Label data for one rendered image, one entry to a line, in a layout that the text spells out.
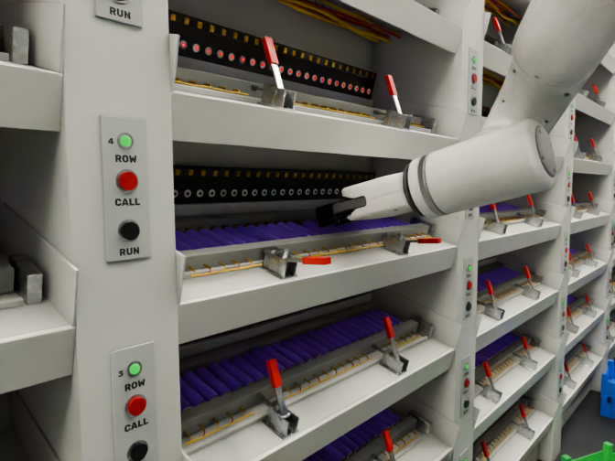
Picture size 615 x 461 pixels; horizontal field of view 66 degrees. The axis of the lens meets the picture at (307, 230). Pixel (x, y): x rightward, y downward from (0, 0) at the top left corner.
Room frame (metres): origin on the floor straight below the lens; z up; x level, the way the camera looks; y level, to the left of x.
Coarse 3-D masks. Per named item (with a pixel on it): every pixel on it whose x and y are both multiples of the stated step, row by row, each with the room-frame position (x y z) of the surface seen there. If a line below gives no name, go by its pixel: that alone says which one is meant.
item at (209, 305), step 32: (448, 224) 0.90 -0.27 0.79; (320, 256) 0.67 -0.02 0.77; (352, 256) 0.70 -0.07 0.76; (384, 256) 0.73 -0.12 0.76; (416, 256) 0.78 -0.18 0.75; (448, 256) 0.87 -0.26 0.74; (192, 288) 0.49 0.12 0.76; (224, 288) 0.50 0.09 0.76; (256, 288) 0.52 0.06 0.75; (288, 288) 0.56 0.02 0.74; (320, 288) 0.61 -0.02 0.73; (352, 288) 0.66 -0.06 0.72; (192, 320) 0.46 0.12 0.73; (224, 320) 0.50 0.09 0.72; (256, 320) 0.53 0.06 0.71
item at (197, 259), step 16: (416, 224) 0.89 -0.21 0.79; (288, 240) 0.64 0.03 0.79; (304, 240) 0.65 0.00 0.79; (320, 240) 0.67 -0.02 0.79; (336, 240) 0.70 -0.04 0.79; (352, 240) 0.73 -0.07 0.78; (368, 240) 0.76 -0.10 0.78; (192, 256) 0.51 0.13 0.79; (208, 256) 0.53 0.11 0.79; (224, 256) 0.55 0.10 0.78; (240, 256) 0.57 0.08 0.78; (256, 256) 0.59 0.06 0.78
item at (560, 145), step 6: (486, 108) 1.39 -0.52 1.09; (486, 114) 1.40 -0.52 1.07; (552, 138) 1.43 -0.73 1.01; (558, 138) 1.41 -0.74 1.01; (564, 138) 1.41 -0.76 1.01; (552, 144) 1.43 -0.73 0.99; (558, 144) 1.41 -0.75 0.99; (564, 144) 1.40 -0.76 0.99; (558, 150) 1.41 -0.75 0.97; (564, 150) 1.40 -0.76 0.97; (558, 156) 1.36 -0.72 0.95; (564, 156) 1.40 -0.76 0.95; (558, 162) 1.38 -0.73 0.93; (558, 168) 1.40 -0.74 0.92
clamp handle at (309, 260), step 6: (282, 252) 0.57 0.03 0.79; (282, 258) 0.57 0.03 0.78; (288, 258) 0.57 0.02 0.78; (294, 258) 0.56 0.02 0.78; (300, 258) 0.56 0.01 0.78; (306, 258) 0.54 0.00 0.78; (312, 258) 0.53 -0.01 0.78; (318, 258) 0.53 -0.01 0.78; (324, 258) 0.52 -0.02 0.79; (330, 258) 0.53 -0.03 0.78; (324, 264) 0.52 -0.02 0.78
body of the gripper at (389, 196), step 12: (372, 180) 0.64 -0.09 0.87; (384, 180) 0.63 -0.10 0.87; (396, 180) 0.62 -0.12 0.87; (348, 192) 0.66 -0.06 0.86; (360, 192) 0.65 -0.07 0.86; (372, 192) 0.63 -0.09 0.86; (384, 192) 0.62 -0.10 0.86; (396, 192) 0.61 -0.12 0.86; (408, 192) 0.62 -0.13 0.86; (372, 204) 0.63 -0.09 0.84; (384, 204) 0.63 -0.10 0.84; (396, 204) 0.62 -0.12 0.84; (408, 204) 0.62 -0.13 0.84; (348, 216) 0.67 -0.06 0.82; (360, 216) 0.65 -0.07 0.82; (372, 216) 0.65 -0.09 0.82; (384, 216) 0.66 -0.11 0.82; (420, 216) 0.63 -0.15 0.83
